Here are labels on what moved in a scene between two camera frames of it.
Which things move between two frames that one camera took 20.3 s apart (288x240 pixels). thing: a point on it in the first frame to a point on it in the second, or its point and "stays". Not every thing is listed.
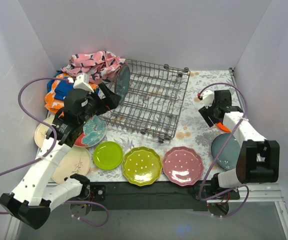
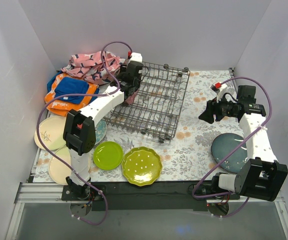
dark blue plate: [230, 155] stays
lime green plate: [108, 155] stays
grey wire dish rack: [153, 103] stays
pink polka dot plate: [182, 166] to [130, 99]
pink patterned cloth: [100, 66] stays
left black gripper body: [101, 99] to [130, 91]
